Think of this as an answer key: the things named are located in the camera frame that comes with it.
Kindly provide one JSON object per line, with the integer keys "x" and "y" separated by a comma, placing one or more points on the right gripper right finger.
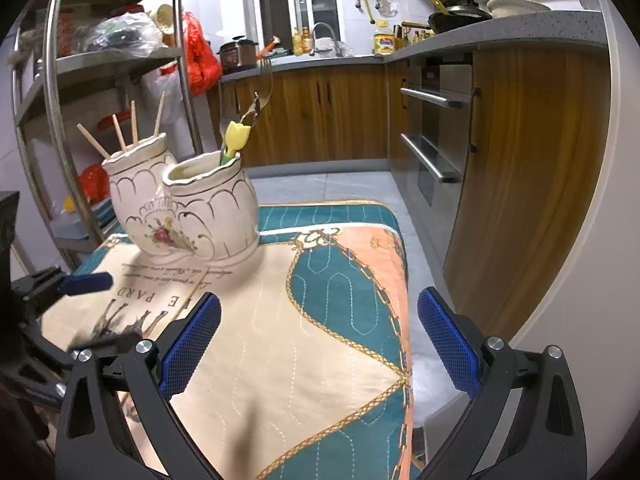
{"x": 546, "y": 439}

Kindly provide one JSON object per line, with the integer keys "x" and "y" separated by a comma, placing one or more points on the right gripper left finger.
{"x": 94, "y": 440}

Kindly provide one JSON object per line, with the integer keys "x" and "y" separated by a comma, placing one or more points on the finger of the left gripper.
{"x": 76, "y": 285}

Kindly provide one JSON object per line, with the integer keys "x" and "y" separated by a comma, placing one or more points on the wooden chopstick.
{"x": 134, "y": 124}
{"x": 159, "y": 114}
{"x": 92, "y": 140}
{"x": 120, "y": 136}

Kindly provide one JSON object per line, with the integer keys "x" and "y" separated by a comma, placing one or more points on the yellow green plastic spoon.
{"x": 235, "y": 138}

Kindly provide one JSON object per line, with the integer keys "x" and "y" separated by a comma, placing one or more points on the silver metal fork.
{"x": 265, "y": 83}

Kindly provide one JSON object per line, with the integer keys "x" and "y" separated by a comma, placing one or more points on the wooden kitchen cabinet counter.
{"x": 494, "y": 133}

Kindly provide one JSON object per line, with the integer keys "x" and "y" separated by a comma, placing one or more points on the kitchen sink faucet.
{"x": 324, "y": 42}

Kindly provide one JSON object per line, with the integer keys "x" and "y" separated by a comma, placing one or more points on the white ceramic double utensil holder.
{"x": 200, "y": 208}

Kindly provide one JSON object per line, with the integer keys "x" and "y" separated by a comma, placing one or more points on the white red plastic bag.
{"x": 174, "y": 122}

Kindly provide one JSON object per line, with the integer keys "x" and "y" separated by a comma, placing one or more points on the patterned teal cream table mat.
{"x": 309, "y": 373}

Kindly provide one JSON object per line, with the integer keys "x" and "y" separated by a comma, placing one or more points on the metal storage shelf rack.
{"x": 64, "y": 81}

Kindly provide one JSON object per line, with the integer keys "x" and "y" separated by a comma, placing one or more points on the stainless steel built-in oven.
{"x": 439, "y": 94}

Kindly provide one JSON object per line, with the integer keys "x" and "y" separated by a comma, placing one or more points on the dark red cooking pot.
{"x": 238, "y": 54}

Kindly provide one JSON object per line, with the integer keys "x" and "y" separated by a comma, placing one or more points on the yellow oil bottle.
{"x": 383, "y": 38}

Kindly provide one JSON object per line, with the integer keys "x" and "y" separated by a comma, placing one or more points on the black wok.
{"x": 454, "y": 17}

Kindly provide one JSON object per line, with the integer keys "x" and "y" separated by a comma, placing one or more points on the white ceramic casserole pot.
{"x": 506, "y": 8}

